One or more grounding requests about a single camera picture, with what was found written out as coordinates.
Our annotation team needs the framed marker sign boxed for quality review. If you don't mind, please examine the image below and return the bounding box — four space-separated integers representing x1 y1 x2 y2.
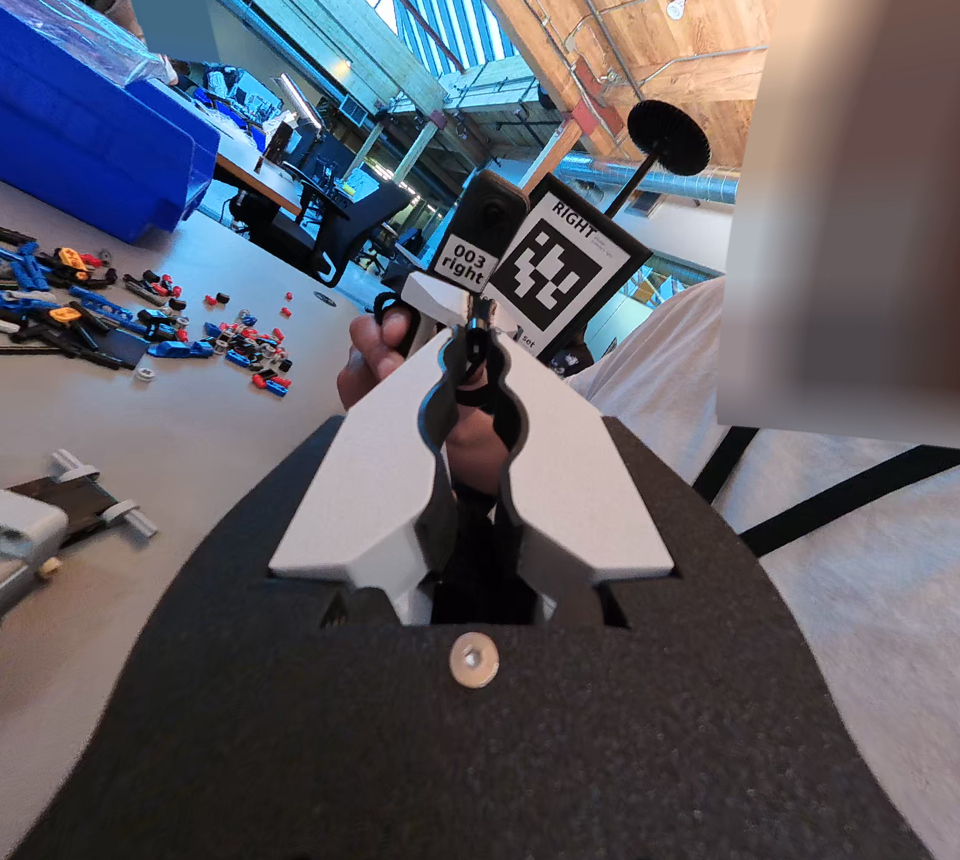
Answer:
487 172 655 360

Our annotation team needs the clear plastic bag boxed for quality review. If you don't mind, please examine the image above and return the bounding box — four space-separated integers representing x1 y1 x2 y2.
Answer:
0 0 162 85

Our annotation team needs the grey office table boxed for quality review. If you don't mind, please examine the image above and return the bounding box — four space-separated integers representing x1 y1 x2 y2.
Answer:
146 79 316 216

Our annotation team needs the person's white shirt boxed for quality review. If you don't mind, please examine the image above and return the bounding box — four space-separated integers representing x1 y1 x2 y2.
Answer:
566 275 960 860

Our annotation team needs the pile of small toy pieces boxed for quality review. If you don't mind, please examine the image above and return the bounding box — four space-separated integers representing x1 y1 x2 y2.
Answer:
0 226 297 400

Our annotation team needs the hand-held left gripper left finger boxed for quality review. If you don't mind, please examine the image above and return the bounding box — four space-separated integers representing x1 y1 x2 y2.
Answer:
268 330 462 624

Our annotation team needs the black office chair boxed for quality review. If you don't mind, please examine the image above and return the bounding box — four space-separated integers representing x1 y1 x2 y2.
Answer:
228 159 415 287

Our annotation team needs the silver ceiling duct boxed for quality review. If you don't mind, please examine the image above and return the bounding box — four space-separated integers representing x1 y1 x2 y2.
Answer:
558 151 740 212

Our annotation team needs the small toy axle subassembly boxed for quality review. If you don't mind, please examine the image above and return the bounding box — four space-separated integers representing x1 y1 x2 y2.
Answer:
3 449 159 550

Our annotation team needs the person's right hand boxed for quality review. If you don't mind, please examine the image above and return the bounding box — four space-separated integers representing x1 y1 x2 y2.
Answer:
337 313 520 495

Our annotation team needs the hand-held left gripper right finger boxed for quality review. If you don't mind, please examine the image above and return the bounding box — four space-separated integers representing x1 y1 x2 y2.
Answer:
486 332 675 619

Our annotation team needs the black flat toy panel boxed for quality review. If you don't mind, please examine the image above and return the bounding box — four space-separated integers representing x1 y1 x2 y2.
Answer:
90 328 151 370

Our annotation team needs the black harness strap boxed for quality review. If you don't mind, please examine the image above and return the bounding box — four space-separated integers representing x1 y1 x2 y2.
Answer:
693 425 960 557

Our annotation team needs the black disc on pole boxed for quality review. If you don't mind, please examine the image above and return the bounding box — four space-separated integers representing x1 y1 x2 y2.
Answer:
603 99 712 220

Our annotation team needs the blue plastic bin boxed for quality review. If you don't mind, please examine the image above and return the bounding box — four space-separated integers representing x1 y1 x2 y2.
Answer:
0 0 222 246

